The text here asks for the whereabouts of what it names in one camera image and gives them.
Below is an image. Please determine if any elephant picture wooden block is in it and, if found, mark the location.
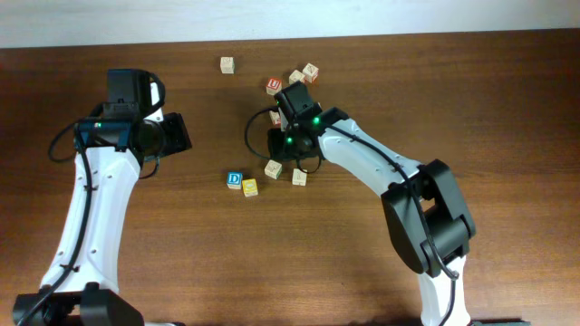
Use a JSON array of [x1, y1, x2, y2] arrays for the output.
[[264, 159, 283, 179]]

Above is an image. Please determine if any letter I wooden block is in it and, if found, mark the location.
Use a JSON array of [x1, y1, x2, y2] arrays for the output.
[[292, 168, 308, 187]]

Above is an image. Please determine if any yellow O wooden block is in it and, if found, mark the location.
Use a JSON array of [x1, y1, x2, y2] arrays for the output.
[[242, 178, 258, 197]]

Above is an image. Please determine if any blue D wooden block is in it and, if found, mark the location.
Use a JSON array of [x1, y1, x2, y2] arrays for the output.
[[227, 171, 243, 189]]

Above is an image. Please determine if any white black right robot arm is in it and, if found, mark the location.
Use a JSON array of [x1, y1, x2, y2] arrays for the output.
[[268, 81, 476, 325]]

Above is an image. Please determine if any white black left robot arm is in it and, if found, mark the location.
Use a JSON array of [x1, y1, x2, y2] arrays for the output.
[[13, 69, 191, 326]]

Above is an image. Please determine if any wooden block red front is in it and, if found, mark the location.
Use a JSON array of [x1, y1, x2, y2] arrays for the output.
[[268, 110, 281, 126]]

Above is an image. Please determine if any red U wooden block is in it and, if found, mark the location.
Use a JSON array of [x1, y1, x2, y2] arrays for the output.
[[266, 78, 283, 96]]

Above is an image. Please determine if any wooden block beside U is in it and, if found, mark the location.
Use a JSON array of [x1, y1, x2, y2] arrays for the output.
[[288, 70, 305, 84]]

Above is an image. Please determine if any wooden block red side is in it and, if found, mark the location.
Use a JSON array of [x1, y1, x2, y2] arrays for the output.
[[302, 63, 319, 83]]

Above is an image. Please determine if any plain wooden block far left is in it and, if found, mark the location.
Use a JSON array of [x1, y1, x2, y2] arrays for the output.
[[220, 57, 235, 74]]

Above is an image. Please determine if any black right camera cable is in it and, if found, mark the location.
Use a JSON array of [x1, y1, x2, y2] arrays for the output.
[[244, 106, 324, 175]]

